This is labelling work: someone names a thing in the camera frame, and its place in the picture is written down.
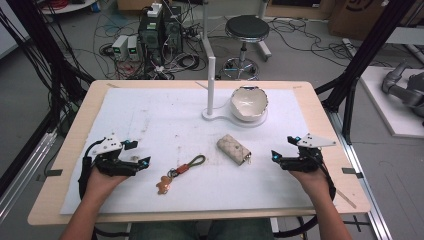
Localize keychain with bear charm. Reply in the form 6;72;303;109
155;153;207;196

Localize beige key case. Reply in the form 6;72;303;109
216;133;253;167

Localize black frame post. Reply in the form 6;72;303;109
314;0;424;145
0;0;96;198

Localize white metal stand leg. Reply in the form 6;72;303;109
199;0;218;62

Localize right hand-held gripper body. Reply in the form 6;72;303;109
279;132;337;174

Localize white table mat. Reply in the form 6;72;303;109
59;86;317;216

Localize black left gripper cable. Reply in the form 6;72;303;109
77;138;105;202

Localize wooden table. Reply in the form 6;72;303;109
27;78;372;227

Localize cardboard box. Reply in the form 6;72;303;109
327;0;399;42

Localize white stand with pole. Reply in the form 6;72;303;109
201;56;269;128

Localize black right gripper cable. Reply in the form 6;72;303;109
273;156;338;239

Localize white power adapter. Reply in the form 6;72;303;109
146;2;164;19

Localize person's jeans legs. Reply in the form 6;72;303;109
128;217;276;240

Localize person's right hand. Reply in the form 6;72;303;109
288;167;332;202

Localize person's left hand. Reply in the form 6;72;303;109
83;165;130;202

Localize grey power supply unit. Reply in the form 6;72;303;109
111;34;130;62
127;35;141;62

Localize white shell-shaped bowl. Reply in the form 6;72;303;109
229;85;269;123

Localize tangle of floor cables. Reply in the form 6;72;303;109
93;6;209;81

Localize black computer tower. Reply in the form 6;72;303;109
137;4;184;67

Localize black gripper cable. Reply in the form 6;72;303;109
273;156;338;239
77;138;105;202

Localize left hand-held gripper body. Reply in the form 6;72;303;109
87;133;143;178

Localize aluminium rail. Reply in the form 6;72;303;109
327;109;394;240
0;129;58;223

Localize white floor board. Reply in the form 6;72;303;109
359;65;424;140

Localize black round stool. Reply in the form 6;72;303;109
221;14;271;81

